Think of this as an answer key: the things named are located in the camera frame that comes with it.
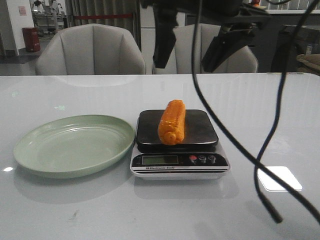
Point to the silver kitchen scale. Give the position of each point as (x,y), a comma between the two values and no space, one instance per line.
(199,157)

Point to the grey armchair left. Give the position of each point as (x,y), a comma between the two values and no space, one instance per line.
(91,49)

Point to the pale green plate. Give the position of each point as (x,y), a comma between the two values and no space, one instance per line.
(74,146)

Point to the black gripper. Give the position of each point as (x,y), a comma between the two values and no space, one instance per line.
(228,51)

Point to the dark kitchen counter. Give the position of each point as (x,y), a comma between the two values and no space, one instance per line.
(268,43)

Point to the beige sofa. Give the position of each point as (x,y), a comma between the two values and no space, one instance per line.
(309,63)

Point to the fruit bowl on counter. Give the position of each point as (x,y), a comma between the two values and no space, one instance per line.
(257,4)

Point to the white cabinet column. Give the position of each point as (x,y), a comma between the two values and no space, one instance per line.
(148,39)

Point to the orange corn cob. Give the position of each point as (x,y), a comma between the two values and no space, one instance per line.
(171,128)

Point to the red trash bin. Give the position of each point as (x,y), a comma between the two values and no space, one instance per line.
(31,40)

